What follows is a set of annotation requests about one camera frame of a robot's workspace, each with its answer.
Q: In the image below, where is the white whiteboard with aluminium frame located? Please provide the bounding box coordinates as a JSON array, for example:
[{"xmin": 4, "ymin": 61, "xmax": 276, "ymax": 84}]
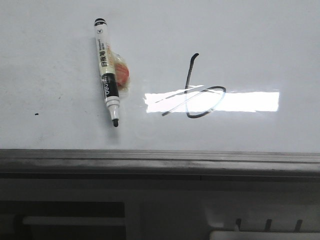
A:
[{"xmin": 0, "ymin": 0, "xmax": 320, "ymax": 181}]

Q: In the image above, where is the white marker tray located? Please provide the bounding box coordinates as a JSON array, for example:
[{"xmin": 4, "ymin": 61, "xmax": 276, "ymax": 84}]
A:
[{"xmin": 208, "ymin": 218, "xmax": 320, "ymax": 240}]

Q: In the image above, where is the white black whiteboard marker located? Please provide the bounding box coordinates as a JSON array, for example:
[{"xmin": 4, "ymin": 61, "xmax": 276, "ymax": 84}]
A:
[{"xmin": 94, "ymin": 18, "xmax": 128, "ymax": 127}]

